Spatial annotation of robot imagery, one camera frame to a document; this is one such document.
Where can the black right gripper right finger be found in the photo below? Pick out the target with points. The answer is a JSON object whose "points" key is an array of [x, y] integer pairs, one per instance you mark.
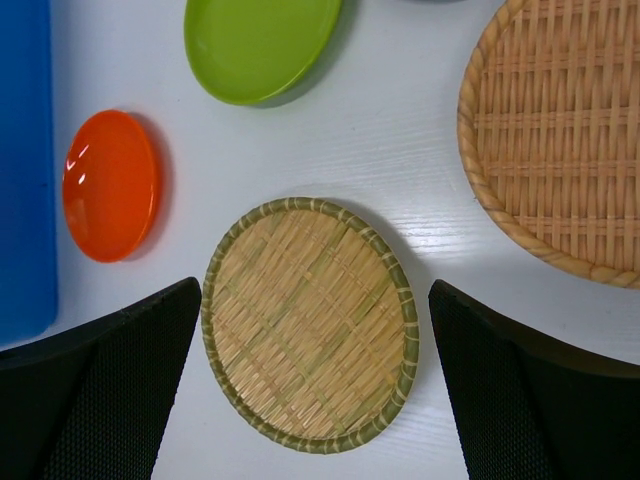
{"points": [[529, 406]]}

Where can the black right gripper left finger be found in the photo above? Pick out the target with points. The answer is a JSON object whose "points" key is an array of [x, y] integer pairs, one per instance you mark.
{"points": [[93, 402]]}

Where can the orange plastic plate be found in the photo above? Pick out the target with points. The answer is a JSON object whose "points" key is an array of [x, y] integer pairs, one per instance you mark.
{"points": [[112, 185]]}

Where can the blue plastic bin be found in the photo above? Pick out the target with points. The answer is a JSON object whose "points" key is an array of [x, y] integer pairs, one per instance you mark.
{"points": [[28, 228]]}

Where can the tan woven wicker tray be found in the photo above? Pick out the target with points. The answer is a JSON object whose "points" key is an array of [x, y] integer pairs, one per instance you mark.
{"points": [[548, 133]]}

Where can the green plastic plate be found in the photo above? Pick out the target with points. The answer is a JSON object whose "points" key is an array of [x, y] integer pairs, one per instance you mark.
{"points": [[247, 52]]}

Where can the green-rimmed bamboo tray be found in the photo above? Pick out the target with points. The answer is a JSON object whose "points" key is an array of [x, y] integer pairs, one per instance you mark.
{"points": [[310, 325]]}

